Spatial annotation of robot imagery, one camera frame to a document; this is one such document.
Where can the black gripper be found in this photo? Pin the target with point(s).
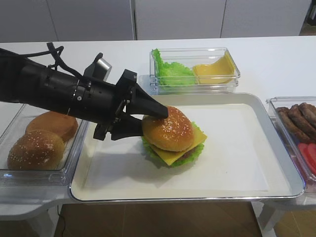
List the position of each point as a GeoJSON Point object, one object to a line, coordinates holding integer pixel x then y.
{"type": "Point", "coordinates": [103, 104]}

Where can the sesame bun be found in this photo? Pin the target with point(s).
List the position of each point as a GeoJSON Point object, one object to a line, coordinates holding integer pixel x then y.
{"type": "Point", "coordinates": [36, 150]}
{"type": "Point", "coordinates": [174, 133]}

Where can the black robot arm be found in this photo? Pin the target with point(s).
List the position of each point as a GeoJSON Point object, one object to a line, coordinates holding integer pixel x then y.
{"type": "Point", "coordinates": [59, 88]}

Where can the lettuce leaf under burger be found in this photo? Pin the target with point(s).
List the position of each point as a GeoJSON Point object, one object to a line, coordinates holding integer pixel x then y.
{"type": "Point", "coordinates": [195, 151]}

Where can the cheese slice on burger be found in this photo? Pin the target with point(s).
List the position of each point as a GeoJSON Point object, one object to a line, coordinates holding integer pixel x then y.
{"type": "Point", "coordinates": [170, 156]}

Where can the green lettuce in container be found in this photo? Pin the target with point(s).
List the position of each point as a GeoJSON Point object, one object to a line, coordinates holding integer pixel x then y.
{"type": "Point", "coordinates": [173, 73]}

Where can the clear lettuce cheese container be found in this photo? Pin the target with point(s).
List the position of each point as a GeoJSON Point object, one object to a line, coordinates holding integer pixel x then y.
{"type": "Point", "coordinates": [191, 57]}

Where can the cheese slices stack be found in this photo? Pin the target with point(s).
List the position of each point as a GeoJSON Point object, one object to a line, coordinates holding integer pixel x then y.
{"type": "Point", "coordinates": [202, 73]}

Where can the leaning cheese slice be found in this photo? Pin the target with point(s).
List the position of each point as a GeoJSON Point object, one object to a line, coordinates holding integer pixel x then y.
{"type": "Point", "coordinates": [227, 61]}

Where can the brown patty in burger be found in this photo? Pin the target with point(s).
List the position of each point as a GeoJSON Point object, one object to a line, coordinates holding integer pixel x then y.
{"type": "Point", "coordinates": [191, 154]}

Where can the plain bottom bun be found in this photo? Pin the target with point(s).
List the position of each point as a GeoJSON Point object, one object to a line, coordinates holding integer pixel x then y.
{"type": "Point", "coordinates": [63, 125]}

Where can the clear bun container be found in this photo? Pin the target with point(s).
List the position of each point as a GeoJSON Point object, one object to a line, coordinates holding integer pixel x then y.
{"type": "Point", "coordinates": [60, 175]}

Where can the silver metal tray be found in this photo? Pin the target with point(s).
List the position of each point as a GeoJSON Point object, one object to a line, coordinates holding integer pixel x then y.
{"type": "Point", "coordinates": [243, 158]}

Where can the back brown meat patty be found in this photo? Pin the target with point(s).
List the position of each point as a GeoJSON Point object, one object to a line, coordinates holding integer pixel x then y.
{"type": "Point", "coordinates": [291, 127]}

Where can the brown meat patty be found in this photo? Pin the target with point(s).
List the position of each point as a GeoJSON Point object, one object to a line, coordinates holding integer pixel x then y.
{"type": "Point", "coordinates": [308, 112]}
{"type": "Point", "coordinates": [300, 121]}
{"type": "Point", "coordinates": [291, 127]}

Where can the middle brown meat patty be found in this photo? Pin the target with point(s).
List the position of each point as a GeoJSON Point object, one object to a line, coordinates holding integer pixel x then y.
{"type": "Point", "coordinates": [300, 121]}

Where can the clear patty tomato container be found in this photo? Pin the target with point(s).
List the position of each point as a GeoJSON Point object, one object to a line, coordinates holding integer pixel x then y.
{"type": "Point", "coordinates": [289, 141]}

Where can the middle red tomato slice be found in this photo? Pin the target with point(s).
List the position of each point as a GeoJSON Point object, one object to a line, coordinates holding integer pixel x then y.
{"type": "Point", "coordinates": [302, 149]}

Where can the red tomato slice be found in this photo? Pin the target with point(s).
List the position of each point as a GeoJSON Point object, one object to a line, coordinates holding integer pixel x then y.
{"type": "Point", "coordinates": [312, 164]}
{"type": "Point", "coordinates": [302, 149]}

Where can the front brown meat patty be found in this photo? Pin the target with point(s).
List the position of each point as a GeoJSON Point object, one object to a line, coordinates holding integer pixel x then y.
{"type": "Point", "coordinates": [308, 112]}

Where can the front red tomato slice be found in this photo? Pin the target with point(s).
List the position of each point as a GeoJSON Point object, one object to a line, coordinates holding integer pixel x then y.
{"type": "Point", "coordinates": [312, 164]}

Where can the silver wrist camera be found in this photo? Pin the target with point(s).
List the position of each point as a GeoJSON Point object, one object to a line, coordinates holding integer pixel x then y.
{"type": "Point", "coordinates": [99, 68]}

